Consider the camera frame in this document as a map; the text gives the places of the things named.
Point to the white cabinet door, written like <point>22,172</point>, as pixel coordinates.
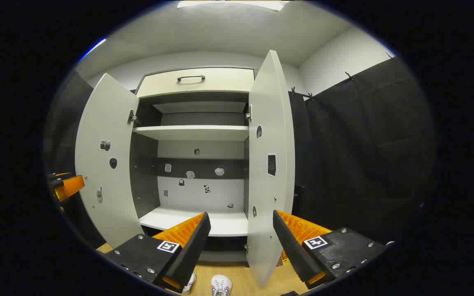
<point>268,102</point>
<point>105,123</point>

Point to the black backdrop cloth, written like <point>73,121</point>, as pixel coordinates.
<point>364,164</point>

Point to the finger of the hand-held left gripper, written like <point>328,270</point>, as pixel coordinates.
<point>70,188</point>
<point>60,176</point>

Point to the ceiling light panel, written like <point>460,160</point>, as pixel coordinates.
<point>233,4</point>

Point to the white shoe cabinet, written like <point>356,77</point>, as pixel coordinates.
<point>191,132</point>

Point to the white cabinet drawer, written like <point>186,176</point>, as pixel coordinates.
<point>220,82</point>

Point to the white striped canvas shoe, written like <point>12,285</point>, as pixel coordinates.
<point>221,284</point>
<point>189,283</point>

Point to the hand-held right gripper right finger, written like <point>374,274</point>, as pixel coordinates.
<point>292,250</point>

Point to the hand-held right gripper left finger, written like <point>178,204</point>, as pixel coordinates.
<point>191,250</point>

